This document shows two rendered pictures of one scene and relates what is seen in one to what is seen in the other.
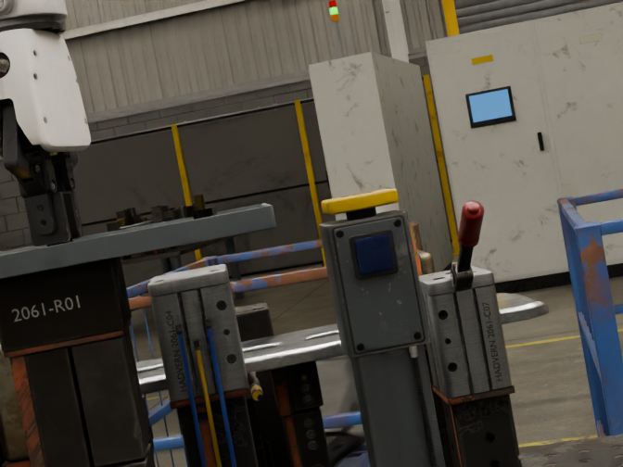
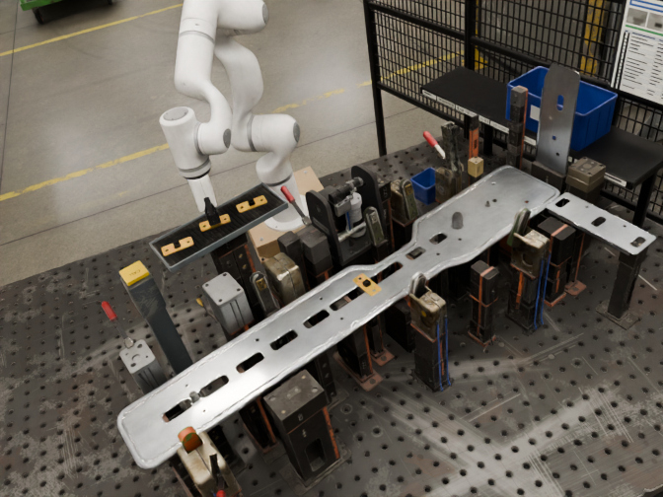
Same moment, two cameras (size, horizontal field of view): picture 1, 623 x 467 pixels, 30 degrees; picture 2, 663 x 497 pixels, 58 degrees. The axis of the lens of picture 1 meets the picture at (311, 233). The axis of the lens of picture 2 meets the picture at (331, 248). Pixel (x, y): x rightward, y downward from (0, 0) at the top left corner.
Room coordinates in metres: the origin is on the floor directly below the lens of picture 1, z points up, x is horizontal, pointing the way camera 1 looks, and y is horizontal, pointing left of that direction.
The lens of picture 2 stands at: (2.27, -0.07, 2.17)
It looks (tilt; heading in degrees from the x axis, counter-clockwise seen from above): 42 degrees down; 155
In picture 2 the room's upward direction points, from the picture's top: 11 degrees counter-clockwise
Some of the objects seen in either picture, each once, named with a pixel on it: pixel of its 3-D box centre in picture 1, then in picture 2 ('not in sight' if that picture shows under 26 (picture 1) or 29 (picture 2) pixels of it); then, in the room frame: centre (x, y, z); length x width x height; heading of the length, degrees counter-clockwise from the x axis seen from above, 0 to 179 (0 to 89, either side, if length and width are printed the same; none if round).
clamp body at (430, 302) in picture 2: not in sight; (429, 339); (1.46, 0.54, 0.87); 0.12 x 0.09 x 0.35; 4
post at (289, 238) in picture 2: not in sight; (300, 286); (1.08, 0.36, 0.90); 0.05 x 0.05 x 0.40; 4
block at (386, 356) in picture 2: not in sight; (369, 319); (1.27, 0.47, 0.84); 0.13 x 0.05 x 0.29; 4
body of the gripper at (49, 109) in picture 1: (29, 88); (200, 183); (0.96, 0.21, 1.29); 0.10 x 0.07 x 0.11; 168
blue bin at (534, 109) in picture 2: not in sight; (557, 106); (1.12, 1.36, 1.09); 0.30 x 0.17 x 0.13; 3
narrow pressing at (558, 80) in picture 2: not in sight; (555, 120); (1.25, 1.20, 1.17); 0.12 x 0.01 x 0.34; 4
